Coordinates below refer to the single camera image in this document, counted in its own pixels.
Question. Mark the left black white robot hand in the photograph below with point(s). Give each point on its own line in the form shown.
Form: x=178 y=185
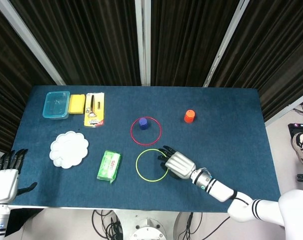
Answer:
x=4 y=182

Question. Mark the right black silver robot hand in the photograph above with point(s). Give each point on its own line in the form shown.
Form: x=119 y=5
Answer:
x=180 y=165

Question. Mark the silver robot base column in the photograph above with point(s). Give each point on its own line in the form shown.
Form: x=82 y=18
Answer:
x=149 y=227

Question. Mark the orange plastic cup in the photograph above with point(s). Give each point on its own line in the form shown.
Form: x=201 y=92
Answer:
x=189 y=116

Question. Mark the purple plastic cup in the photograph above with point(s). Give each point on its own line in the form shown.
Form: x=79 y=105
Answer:
x=143 y=124

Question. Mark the blue table cloth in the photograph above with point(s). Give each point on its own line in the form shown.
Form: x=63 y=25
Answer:
x=216 y=150

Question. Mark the green tissue pack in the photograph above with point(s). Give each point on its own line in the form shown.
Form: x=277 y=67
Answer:
x=109 y=167

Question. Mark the white flower-shaped paint palette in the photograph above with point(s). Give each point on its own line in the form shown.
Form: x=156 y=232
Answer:
x=69 y=150

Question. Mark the teal-lidded clear plastic container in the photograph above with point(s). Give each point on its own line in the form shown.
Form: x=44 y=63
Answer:
x=56 y=105

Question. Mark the dark pleated curtain panel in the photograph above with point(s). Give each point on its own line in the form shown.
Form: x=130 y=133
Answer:
x=11 y=87
x=274 y=50
x=86 y=40
x=189 y=40

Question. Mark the razor in yellow blister pack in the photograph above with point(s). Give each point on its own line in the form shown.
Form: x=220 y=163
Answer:
x=94 y=110

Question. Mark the yellow sponge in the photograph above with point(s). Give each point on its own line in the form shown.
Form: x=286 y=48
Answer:
x=76 y=104

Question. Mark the white black sneaker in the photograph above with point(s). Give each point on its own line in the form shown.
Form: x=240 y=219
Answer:
x=302 y=150

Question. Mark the black floor device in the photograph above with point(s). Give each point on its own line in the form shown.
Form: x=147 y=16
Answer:
x=300 y=127

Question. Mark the white frame post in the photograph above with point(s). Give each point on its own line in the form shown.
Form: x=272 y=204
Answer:
x=286 y=110
x=143 y=42
x=29 y=40
x=224 y=42

